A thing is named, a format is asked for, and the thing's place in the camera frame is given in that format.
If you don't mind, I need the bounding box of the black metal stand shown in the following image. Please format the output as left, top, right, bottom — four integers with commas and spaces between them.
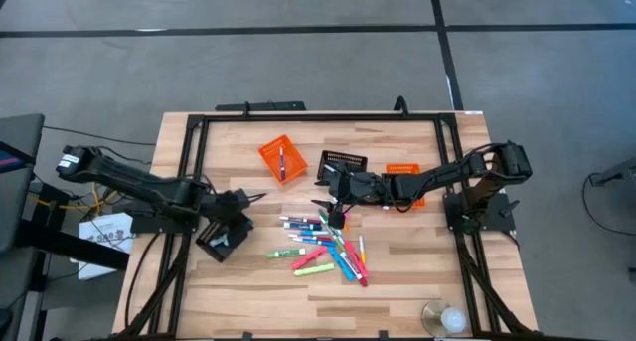
27, 181, 131, 272

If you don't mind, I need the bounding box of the dark blue Expo marker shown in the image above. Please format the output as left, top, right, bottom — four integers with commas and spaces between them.
282, 221, 324, 233

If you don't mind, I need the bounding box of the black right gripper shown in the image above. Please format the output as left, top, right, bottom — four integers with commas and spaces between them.
310, 164, 394, 232

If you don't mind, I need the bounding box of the yellow cable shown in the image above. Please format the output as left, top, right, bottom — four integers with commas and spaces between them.
29, 181, 120, 213

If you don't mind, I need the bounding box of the white marker with red cap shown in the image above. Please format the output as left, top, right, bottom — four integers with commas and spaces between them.
339, 251, 370, 288

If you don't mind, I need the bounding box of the black floor cable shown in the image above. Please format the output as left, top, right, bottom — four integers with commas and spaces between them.
42, 125, 158, 147
581, 173, 636, 238

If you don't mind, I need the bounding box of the white round ball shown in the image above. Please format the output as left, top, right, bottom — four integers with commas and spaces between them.
440, 306, 468, 335

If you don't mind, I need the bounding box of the black plastic basket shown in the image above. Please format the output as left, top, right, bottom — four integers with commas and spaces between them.
194, 212, 255, 264
316, 149, 370, 183

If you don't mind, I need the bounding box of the thin green Expo marker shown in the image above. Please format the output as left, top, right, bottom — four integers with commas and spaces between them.
317, 208, 344, 243

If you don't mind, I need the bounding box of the white printed paper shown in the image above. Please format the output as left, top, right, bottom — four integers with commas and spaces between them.
78, 211, 136, 281

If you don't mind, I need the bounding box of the black bar device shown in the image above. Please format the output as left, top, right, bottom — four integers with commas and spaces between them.
215, 100, 308, 113

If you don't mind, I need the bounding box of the thick green Expo marker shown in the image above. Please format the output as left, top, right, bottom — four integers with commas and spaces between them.
265, 248, 308, 259

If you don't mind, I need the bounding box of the orange plastic basket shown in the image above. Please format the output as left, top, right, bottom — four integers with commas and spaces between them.
257, 134, 309, 186
385, 162, 427, 211

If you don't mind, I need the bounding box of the black metal table frame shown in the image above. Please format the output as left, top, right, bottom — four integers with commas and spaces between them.
113, 109, 541, 341

